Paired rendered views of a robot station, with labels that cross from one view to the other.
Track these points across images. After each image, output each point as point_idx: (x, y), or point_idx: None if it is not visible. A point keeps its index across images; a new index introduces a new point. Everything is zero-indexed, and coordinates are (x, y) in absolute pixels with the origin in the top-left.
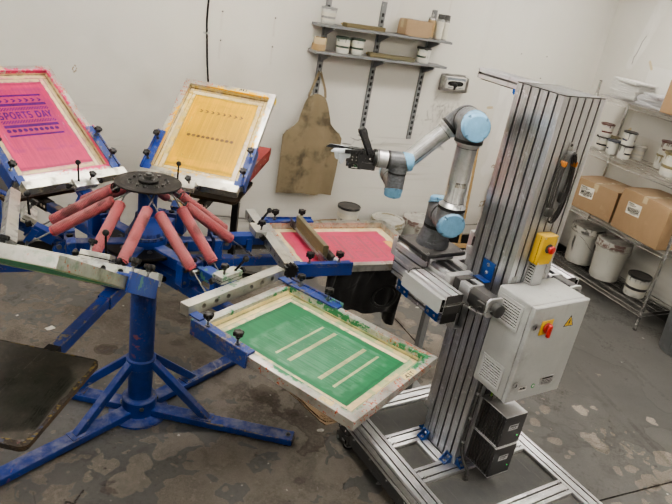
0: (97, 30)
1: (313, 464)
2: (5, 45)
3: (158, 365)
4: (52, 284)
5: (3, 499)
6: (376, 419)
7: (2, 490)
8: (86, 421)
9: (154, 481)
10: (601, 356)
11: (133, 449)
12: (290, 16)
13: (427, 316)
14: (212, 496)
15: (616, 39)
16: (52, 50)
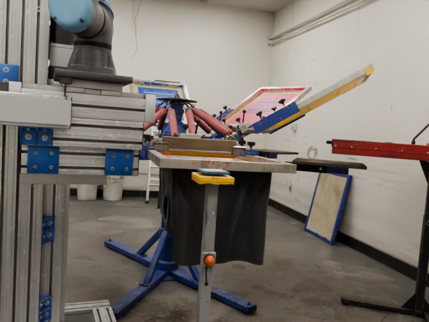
0: (405, 75)
1: None
2: (364, 97)
3: (162, 234)
4: (316, 255)
5: (101, 249)
6: (81, 318)
7: (108, 249)
8: (140, 248)
9: (94, 275)
10: None
11: (126, 271)
12: None
13: (199, 283)
14: (68, 289)
15: None
16: (383, 96)
